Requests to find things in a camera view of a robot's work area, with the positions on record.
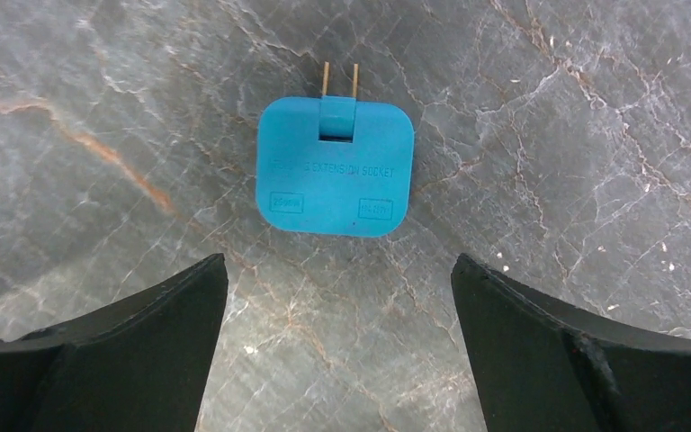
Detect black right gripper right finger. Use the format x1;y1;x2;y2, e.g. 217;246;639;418
451;255;691;431

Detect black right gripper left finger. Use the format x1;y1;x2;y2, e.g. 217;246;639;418
0;254;229;431

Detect blue rounded adapter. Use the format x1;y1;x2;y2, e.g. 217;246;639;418
256;63;415;238

